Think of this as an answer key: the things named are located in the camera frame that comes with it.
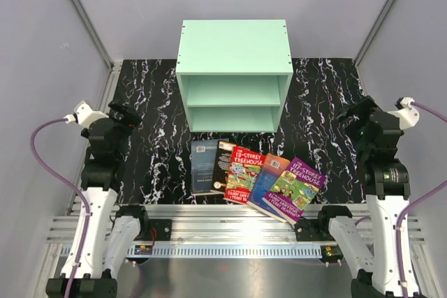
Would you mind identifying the purple 117-Storey Treehouse book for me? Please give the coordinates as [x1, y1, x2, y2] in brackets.
[263, 157, 326, 225]

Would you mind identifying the blue orange Jane Eyre book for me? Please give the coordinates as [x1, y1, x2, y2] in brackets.
[247, 154, 290, 214]

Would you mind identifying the black paperback book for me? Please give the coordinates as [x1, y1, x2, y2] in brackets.
[211, 140, 237, 194]

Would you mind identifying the red 13-Storey Treehouse book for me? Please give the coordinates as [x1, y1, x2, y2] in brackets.
[223, 146, 265, 204]

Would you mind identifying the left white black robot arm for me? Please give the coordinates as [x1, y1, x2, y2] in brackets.
[45, 101, 150, 297]

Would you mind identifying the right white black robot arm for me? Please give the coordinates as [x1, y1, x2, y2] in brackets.
[316, 96, 423, 297]

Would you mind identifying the dark blue hardcover book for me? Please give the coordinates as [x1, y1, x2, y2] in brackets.
[191, 139, 221, 195]

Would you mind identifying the mint green shelf cabinet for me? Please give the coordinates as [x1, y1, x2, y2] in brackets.
[175, 20, 293, 133]

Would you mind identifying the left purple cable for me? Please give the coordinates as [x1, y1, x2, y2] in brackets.
[29, 118, 92, 298]

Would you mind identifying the purple cable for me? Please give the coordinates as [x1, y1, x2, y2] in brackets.
[395, 100, 447, 298]
[29, 118, 92, 298]

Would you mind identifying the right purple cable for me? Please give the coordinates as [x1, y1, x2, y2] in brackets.
[395, 100, 447, 298]

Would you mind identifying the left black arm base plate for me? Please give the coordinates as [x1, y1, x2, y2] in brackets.
[133, 218, 173, 241]

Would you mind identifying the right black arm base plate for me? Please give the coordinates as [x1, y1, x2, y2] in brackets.
[293, 217, 335, 242]

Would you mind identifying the aluminium rail frame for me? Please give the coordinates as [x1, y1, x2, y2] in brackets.
[45, 201, 425, 245]

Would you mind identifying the white slotted cable duct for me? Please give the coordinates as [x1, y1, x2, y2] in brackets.
[126, 244, 323, 259]

